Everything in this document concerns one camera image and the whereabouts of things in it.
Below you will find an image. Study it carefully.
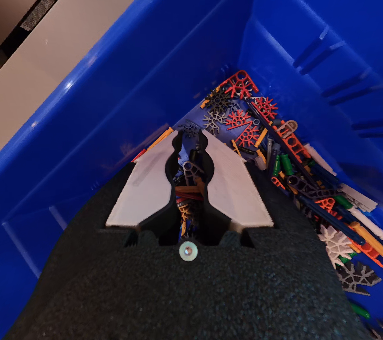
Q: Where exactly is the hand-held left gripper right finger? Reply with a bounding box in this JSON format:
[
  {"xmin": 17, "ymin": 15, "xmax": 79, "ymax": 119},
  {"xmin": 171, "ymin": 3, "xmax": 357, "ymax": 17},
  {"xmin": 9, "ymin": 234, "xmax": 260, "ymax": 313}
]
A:
[{"xmin": 197, "ymin": 129, "xmax": 275, "ymax": 246}]

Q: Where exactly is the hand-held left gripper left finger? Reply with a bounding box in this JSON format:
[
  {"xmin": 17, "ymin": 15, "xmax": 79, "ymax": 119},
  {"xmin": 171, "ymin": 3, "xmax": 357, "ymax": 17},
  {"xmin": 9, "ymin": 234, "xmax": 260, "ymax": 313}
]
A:
[{"xmin": 105, "ymin": 129, "xmax": 184, "ymax": 246}]

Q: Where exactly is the pile of construction toy pieces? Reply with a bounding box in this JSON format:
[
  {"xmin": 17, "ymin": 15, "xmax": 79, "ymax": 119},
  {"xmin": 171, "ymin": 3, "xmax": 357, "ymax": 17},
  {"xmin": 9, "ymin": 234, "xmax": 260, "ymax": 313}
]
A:
[{"xmin": 132, "ymin": 70, "xmax": 383, "ymax": 336}]

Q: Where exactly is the blue tagged plastic bin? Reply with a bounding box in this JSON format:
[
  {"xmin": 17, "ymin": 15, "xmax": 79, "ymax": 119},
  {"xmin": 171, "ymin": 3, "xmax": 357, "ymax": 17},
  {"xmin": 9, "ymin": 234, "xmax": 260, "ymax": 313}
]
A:
[{"xmin": 0, "ymin": 0, "xmax": 383, "ymax": 340}]

